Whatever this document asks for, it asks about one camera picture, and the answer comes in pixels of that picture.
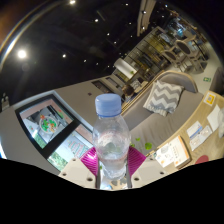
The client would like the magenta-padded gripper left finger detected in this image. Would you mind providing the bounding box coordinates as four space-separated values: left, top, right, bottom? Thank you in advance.
58 146 102 190

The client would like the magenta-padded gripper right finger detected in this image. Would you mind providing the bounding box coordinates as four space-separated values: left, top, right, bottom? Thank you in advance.
124 145 168 190

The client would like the clear blue-capped water bottle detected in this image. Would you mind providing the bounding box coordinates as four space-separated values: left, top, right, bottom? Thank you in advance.
92 93 132 180

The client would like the white orange menu booklet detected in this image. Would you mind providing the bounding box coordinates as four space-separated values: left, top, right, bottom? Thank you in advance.
153 134 192 169

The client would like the grey curved sofa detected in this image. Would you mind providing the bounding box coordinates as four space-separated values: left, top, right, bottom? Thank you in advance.
121 69 205 156

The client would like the blue white card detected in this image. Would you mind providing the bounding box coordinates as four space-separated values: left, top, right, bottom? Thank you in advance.
186 120 204 140

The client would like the white printed leaflet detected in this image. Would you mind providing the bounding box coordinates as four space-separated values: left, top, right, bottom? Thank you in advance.
189 125 213 152

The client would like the grey white chevron cushion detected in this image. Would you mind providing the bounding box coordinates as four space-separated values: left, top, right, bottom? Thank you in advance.
142 79 185 118

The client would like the person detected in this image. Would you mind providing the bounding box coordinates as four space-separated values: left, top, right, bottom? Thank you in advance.
120 83 136 103

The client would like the white paper napkin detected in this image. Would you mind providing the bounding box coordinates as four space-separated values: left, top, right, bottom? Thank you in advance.
206 104 223 133

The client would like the yellow square card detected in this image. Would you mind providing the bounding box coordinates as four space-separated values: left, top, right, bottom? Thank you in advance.
202 91 219 108

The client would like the white round pillar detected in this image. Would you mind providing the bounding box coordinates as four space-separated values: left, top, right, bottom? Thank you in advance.
114 58 138 80

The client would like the group of round-backed chairs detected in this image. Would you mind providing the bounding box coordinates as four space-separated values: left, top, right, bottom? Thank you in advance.
159 19 209 73

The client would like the group of ceiling spotlights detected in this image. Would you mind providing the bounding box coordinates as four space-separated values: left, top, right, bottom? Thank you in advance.
16 0 151 64

